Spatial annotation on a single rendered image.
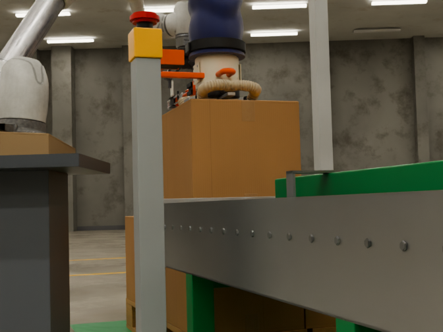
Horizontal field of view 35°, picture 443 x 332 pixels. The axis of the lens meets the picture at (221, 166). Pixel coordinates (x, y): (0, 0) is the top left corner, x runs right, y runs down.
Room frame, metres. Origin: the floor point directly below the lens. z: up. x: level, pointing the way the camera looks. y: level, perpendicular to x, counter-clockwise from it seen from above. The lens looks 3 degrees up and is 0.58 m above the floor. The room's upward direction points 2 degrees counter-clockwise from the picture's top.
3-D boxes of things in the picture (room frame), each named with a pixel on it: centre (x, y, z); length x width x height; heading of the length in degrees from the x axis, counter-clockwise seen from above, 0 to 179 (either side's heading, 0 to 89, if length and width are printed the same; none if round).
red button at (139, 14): (1.65, 0.17, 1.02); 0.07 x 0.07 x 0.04
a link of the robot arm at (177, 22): (3.10, 0.15, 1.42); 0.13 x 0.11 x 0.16; 55
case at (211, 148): (2.71, 0.00, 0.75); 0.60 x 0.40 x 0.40; 18
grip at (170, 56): (2.34, 0.17, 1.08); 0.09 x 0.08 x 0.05; 107
